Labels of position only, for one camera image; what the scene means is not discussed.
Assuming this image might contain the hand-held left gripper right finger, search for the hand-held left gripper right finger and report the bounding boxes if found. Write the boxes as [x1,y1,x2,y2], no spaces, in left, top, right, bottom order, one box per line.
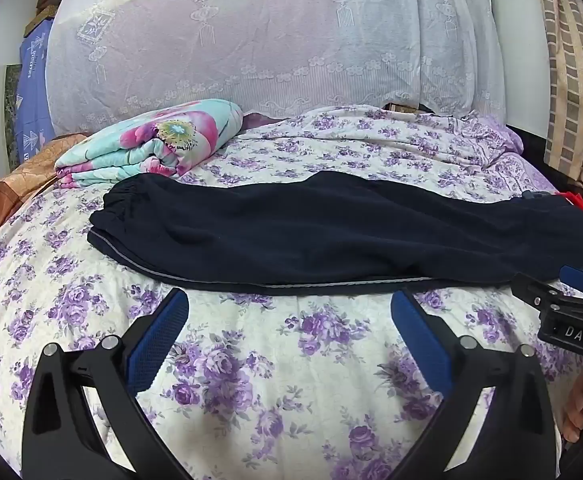
[391,287,557,480]

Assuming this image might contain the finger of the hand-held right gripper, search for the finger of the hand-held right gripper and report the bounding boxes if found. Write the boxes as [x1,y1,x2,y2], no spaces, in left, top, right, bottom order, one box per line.
[511,272,583,311]
[560,265,583,296]

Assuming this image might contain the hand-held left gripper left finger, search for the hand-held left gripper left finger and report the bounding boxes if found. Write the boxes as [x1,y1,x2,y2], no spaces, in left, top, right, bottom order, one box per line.
[21,287,192,480]

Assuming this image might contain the dark navy pants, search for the dark navy pants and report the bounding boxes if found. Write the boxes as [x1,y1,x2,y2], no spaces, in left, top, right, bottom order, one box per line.
[87,171,583,297]

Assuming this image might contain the purple floral bedsheet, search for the purple floral bedsheet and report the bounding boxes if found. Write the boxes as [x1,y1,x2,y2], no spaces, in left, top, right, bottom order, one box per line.
[0,104,583,480]

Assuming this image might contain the lavender patterned cloth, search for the lavender patterned cloth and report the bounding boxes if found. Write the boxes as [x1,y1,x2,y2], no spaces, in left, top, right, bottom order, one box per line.
[466,114,558,196]

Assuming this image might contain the beige striped curtain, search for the beige striped curtain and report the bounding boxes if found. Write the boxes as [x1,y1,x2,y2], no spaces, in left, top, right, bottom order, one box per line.
[531,0,583,196]

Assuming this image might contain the brown satin pillow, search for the brown satin pillow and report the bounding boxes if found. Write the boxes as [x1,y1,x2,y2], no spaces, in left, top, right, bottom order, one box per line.
[0,132,89,235]

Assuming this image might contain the dark purple cloth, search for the dark purple cloth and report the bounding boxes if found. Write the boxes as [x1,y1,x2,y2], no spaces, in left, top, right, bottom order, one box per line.
[242,111,274,132]

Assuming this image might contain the blue printed bag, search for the blue printed bag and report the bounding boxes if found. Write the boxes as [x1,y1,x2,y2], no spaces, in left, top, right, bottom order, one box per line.
[14,17,57,171]

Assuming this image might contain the white lace mosquito net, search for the white lace mosquito net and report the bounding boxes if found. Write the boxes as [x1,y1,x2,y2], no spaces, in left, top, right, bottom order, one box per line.
[45,0,505,136]

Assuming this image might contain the brown cardboard box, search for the brown cardboard box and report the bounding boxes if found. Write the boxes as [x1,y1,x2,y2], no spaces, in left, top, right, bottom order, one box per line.
[24,0,77,38]

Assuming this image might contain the brown wooden bed frame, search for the brown wooden bed frame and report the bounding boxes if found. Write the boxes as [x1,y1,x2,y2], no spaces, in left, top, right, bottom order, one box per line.
[384,102,442,113]

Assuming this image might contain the wall picture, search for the wall picture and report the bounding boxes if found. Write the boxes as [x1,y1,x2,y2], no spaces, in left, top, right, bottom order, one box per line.
[0,62,23,176]

